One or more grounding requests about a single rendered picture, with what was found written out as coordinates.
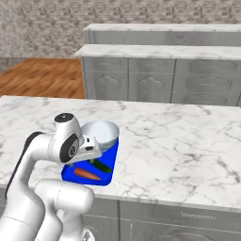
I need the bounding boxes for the grey narrow cupboard door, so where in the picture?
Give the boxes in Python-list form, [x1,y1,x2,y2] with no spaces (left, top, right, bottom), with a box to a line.
[82,215,121,241]

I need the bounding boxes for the grey narrow drawer front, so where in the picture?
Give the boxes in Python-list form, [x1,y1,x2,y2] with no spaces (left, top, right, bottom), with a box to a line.
[84,197,121,222]

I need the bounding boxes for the grey wide drawer front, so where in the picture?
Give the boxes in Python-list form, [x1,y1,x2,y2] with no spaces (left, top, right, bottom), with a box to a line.
[119,200,241,234]

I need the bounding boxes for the orange carrot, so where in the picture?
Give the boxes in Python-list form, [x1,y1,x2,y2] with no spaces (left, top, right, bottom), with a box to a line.
[72,167,103,182]

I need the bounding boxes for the blue rectangular tray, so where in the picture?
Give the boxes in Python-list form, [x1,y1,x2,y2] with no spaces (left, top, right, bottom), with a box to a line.
[60,136,120,187]

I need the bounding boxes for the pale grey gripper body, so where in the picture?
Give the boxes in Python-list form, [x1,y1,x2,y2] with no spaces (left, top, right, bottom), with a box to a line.
[69,145,104,165]

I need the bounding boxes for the silver drawer handle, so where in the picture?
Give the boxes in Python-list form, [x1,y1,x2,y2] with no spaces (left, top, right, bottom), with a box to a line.
[180,210,217,220]

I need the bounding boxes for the green cucumber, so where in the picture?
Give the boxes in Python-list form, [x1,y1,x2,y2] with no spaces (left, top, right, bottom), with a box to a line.
[89,158,113,174]

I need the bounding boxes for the grey counter marble top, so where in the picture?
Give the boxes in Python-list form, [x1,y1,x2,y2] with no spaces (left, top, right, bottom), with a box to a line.
[82,23,241,48]

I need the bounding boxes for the grey cupboard run marble top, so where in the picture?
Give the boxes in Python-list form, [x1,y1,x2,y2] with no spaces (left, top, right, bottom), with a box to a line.
[73,43,241,108]

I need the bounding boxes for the white bowl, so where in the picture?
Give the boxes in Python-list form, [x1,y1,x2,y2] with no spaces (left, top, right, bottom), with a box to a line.
[80,120,121,152]

